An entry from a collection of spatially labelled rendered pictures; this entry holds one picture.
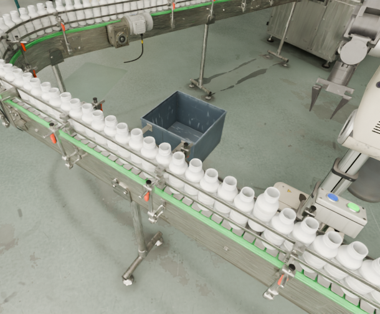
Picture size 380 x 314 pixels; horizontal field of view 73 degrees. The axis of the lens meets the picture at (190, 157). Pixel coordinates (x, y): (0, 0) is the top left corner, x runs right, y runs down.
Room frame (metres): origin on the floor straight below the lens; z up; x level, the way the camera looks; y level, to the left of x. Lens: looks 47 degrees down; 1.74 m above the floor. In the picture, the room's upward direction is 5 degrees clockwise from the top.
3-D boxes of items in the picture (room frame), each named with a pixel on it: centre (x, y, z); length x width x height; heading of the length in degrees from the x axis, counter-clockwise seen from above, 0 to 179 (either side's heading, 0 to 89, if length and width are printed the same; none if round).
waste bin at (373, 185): (1.47, -1.55, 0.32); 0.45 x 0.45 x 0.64
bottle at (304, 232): (0.35, -0.32, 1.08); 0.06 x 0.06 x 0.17
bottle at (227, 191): (0.46, -0.12, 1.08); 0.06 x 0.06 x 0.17
